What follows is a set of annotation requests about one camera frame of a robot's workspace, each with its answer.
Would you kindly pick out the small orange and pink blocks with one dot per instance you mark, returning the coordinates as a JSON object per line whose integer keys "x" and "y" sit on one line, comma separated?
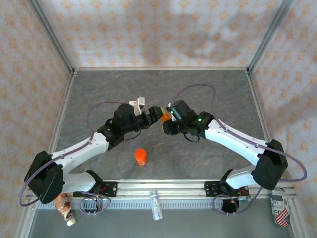
{"x": 166, "y": 117}

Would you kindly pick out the orange pill bottle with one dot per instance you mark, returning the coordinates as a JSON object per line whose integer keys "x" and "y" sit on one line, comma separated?
{"x": 141, "y": 156}

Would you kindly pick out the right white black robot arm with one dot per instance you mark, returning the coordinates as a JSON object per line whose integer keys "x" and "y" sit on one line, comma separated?
{"x": 235, "y": 138}

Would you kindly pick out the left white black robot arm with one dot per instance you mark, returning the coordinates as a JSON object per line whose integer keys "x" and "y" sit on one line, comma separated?
{"x": 81, "y": 151}

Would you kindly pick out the clear plastic bottle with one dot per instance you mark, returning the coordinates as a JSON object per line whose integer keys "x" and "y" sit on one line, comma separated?
{"x": 156, "y": 205}

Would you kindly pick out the orange patterned backdrop cloth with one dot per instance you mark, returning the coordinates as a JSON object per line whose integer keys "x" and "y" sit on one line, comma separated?
{"x": 158, "y": 29}

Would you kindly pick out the brown drink bottle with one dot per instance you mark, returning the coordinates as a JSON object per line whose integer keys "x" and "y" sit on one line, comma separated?
{"x": 65, "y": 205}

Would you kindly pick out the flag print can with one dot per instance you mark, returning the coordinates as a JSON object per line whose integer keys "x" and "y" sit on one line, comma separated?
{"x": 281, "y": 210}

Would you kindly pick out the aluminium frame rail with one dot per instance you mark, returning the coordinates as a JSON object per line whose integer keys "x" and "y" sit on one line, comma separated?
{"x": 161, "y": 68}
{"x": 256, "y": 99}
{"x": 66, "y": 99}

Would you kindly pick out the wide aluminium base rail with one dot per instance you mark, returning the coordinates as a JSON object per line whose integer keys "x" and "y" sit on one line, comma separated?
{"x": 161, "y": 186}

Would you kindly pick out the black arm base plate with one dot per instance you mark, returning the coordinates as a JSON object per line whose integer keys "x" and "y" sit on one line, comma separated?
{"x": 210, "y": 189}
{"x": 111, "y": 189}

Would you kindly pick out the aluminium frame post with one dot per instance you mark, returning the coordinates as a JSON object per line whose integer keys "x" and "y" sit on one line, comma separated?
{"x": 270, "y": 34}
{"x": 53, "y": 39}

